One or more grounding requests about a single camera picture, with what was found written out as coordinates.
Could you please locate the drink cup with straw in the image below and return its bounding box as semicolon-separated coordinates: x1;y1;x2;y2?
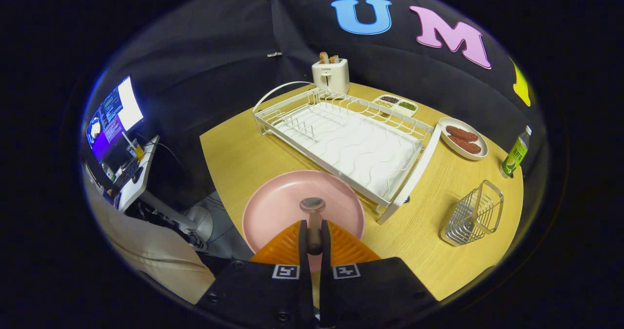
122;132;145;160

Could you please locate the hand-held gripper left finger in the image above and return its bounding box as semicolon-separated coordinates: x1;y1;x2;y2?
195;219;313;329

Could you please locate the red meat patty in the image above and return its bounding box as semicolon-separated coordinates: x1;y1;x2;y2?
446;125;479;142
448;135;483;155

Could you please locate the pink plate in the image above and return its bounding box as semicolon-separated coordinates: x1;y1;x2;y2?
242;170;366;273

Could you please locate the black backdrop cloth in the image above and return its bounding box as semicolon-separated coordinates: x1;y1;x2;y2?
97;0;546;213

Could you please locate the wooden handled metal spoon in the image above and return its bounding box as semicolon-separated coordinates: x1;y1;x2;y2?
299;197;326;256

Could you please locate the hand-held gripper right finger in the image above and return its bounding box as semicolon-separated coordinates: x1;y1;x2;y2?
319;219;438;329

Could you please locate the person's beige clothing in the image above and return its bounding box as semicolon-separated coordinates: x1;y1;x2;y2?
83;173;215;305

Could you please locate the white side desk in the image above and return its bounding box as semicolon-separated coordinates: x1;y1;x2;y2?
115;135;160;213

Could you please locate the metal wire basket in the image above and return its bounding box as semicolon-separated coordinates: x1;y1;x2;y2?
440;179;505;247

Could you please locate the white toaster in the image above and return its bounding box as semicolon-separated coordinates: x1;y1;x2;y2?
312;58;350;95

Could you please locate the black keyboard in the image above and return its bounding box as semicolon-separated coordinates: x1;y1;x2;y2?
113;158;139;191

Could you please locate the white round plate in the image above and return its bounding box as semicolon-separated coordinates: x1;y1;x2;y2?
437;117;489;161

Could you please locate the green label plastic bottle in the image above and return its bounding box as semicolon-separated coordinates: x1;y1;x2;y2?
500;126;533;179

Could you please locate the white wire dish rack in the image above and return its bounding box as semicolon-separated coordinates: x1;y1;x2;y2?
252;81;443;225

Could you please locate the white drain tray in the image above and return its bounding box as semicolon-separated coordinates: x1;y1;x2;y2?
280;107;424;200

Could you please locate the computer monitor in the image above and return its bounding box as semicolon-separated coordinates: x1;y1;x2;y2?
86;75;145;161

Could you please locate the white divided grain dish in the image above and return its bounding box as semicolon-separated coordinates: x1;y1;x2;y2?
373;95;419;117

